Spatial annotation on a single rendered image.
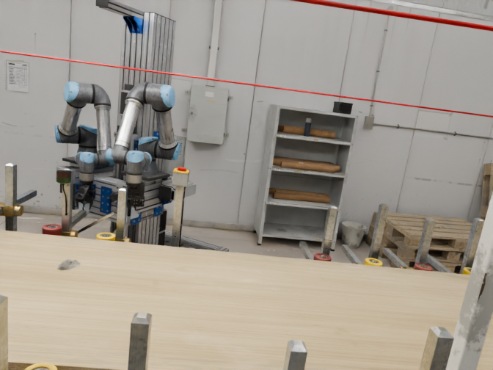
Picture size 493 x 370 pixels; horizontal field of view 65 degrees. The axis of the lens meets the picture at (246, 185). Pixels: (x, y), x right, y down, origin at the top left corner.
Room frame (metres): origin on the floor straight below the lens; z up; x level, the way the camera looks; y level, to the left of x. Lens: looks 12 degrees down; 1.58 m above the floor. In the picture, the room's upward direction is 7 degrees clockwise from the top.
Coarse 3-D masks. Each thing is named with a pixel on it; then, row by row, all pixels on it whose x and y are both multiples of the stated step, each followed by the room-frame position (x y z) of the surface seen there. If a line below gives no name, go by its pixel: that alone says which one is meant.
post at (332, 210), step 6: (330, 210) 1.82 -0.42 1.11; (336, 210) 1.82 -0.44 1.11; (330, 216) 1.82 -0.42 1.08; (330, 222) 1.82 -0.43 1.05; (330, 228) 1.82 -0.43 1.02; (324, 234) 1.84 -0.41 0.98; (330, 234) 1.82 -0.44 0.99; (324, 240) 1.82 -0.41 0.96; (330, 240) 1.82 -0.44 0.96; (324, 246) 1.82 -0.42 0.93; (330, 246) 1.82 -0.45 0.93; (324, 252) 1.82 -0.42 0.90
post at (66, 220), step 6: (72, 174) 1.73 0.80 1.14; (72, 180) 1.74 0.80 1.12; (72, 186) 1.74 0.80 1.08; (66, 192) 1.71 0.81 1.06; (72, 192) 1.74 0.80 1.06; (72, 198) 1.74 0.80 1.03; (72, 204) 1.75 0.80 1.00; (66, 216) 1.71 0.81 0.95; (66, 222) 1.71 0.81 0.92; (66, 228) 1.71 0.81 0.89
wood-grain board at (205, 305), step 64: (0, 256) 1.33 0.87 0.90; (64, 256) 1.39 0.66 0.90; (128, 256) 1.47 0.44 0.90; (192, 256) 1.55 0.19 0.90; (256, 256) 1.64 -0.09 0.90; (64, 320) 0.99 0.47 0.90; (128, 320) 1.03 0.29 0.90; (192, 320) 1.08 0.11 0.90; (256, 320) 1.12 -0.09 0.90; (320, 320) 1.17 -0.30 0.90; (384, 320) 1.23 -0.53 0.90; (448, 320) 1.28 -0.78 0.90
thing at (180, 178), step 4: (176, 168) 1.80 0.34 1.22; (176, 172) 1.74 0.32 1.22; (180, 172) 1.74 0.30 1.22; (184, 172) 1.74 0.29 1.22; (188, 172) 1.75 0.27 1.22; (176, 176) 1.74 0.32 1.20; (180, 176) 1.74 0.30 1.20; (184, 176) 1.74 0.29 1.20; (188, 176) 1.74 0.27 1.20; (172, 180) 1.74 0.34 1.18; (176, 180) 1.74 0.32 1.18; (180, 180) 1.74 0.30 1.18; (184, 180) 1.74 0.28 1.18; (188, 180) 1.76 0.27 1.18; (172, 184) 1.74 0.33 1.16; (176, 184) 1.74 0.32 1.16; (180, 184) 1.74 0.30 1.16; (184, 184) 1.74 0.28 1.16
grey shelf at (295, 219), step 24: (288, 120) 4.60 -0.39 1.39; (312, 120) 4.63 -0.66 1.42; (336, 120) 4.67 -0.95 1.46; (288, 144) 4.60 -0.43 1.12; (312, 144) 4.64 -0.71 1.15; (264, 168) 4.39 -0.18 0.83; (288, 168) 4.22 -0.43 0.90; (264, 192) 4.18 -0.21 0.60; (336, 192) 4.50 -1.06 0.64; (264, 216) 4.14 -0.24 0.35; (288, 216) 4.62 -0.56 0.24; (312, 216) 4.66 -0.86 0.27; (336, 216) 4.36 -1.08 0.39; (312, 240) 4.22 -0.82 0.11
